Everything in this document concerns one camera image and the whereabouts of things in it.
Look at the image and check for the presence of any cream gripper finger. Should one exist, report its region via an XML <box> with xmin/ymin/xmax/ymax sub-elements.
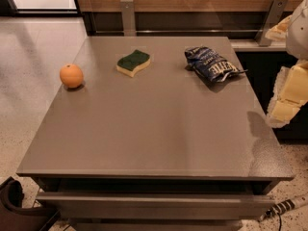
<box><xmin>266</xmin><ymin>15</ymin><xmax>291</xmax><ymax>41</ymax></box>
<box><xmin>267</xmin><ymin>60</ymin><xmax>308</xmax><ymax>128</ymax></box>

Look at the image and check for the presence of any blue chip bag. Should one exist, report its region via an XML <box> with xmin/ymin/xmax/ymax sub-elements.
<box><xmin>185</xmin><ymin>46</ymin><xmax>244</xmax><ymax>83</ymax></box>

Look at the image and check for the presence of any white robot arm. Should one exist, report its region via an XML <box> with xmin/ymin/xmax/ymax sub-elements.
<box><xmin>266</xmin><ymin>0</ymin><xmax>308</xmax><ymax>128</ymax></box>

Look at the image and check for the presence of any green and yellow sponge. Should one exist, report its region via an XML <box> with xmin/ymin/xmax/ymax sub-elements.
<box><xmin>116</xmin><ymin>50</ymin><xmax>151</xmax><ymax>77</ymax></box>

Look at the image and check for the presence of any orange fruit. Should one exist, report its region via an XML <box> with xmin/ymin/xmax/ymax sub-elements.
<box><xmin>60</xmin><ymin>64</ymin><xmax>84</xmax><ymax>89</ymax></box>

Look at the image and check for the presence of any right metal bracket post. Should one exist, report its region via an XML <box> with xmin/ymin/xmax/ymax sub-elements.
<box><xmin>255</xmin><ymin>0</ymin><xmax>289</xmax><ymax>47</ymax></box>

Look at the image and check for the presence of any metal bracket post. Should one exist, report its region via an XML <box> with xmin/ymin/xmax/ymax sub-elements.
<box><xmin>255</xmin><ymin>0</ymin><xmax>289</xmax><ymax>47</ymax></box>
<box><xmin>120</xmin><ymin>0</ymin><xmax>137</xmax><ymax>37</ymax></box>

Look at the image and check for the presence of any left metal bracket post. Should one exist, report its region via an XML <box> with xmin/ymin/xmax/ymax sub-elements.
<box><xmin>120</xmin><ymin>0</ymin><xmax>137</xmax><ymax>37</ymax></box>

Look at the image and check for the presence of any horizontal metal rail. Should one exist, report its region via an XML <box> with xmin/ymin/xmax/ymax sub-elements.
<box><xmin>95</xmin><ymin>29</ymin><xmax>260</xmax><ymax>35</ymax></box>

